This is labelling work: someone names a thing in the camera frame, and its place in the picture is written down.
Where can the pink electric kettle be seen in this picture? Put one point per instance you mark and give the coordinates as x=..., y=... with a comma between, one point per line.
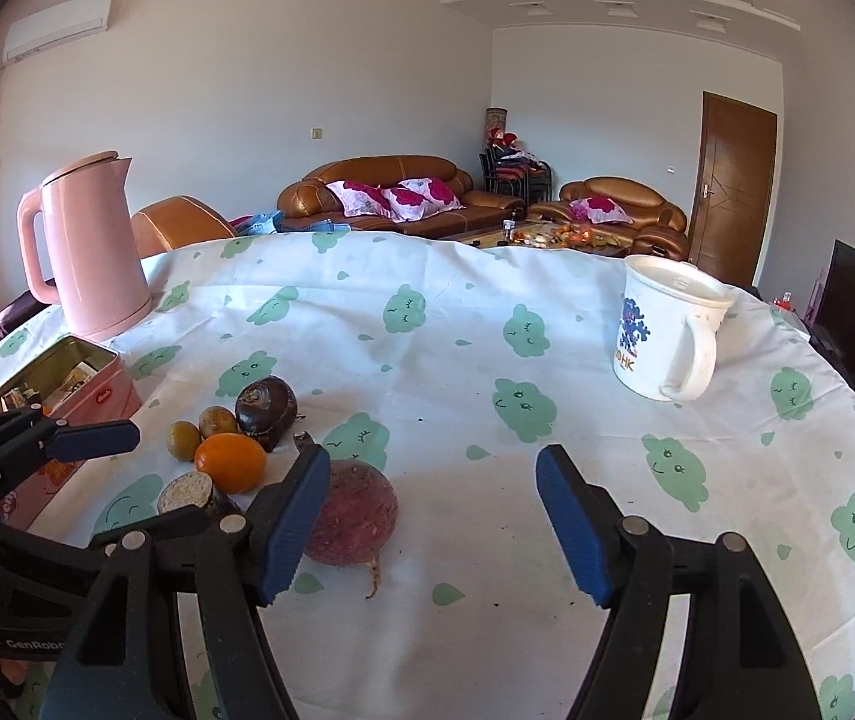
x=90, y=255

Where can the wooden coffee table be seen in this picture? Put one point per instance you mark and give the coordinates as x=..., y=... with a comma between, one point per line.
x=472, y=232

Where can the blue plaid clothing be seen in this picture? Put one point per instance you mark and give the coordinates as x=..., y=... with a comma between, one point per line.
x=307, y=225

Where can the brown leather chair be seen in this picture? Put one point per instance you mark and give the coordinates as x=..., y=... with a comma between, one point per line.
x=180, y=225

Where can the brown leather sofa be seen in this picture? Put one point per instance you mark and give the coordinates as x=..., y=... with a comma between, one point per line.
x=390, y=169

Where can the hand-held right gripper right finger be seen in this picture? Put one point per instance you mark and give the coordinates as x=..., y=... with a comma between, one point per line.
x=573, y=525

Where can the tall patterned vase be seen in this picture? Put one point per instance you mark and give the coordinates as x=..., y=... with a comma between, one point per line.
x=496, y=124

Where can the brown wooden door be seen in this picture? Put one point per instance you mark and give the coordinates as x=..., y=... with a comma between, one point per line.
x=735, y=180

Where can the pink floral pillow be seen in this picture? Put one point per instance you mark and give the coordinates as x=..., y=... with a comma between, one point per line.
x=600, y=208
x=356, y=199
x=420, y=195

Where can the pink tin box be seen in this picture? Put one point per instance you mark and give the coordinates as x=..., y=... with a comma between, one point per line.
x=108, y=382

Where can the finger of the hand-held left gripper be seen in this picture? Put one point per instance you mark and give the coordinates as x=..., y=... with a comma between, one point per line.
x=93, y=439
x=7, y=431

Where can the white tablecloth with green clouds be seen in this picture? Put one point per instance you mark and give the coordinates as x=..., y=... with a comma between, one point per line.
x=472, y=315

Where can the dark brown round taro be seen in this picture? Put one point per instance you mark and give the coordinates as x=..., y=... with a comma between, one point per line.
x=266, y=409

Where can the small brown round fruit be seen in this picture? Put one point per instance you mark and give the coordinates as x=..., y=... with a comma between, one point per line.
x=217, y=420
x=183, y=439

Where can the orange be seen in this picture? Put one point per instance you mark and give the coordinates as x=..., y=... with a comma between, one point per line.
x=231, y=461

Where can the white wall air conditioner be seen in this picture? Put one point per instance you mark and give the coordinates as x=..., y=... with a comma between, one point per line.
x=60, y=26

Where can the brown leather armchair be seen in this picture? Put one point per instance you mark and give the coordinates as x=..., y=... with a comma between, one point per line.
x=622, y=191

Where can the purple red radish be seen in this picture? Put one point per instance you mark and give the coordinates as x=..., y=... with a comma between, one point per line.
x=356, y=514

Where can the dark stacked chairs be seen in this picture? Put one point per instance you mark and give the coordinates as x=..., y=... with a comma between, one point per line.
x=510, y=176

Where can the dark purple stool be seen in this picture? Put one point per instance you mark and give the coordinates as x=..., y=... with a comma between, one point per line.
x=22, y=313

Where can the red plush toy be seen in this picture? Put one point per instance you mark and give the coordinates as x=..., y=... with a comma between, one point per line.
x=506, y=139

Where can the white mug with blue print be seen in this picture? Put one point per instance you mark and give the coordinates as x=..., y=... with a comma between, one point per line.
x=652, y=330

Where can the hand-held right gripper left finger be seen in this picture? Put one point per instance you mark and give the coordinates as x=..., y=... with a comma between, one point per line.
x=296, y=525

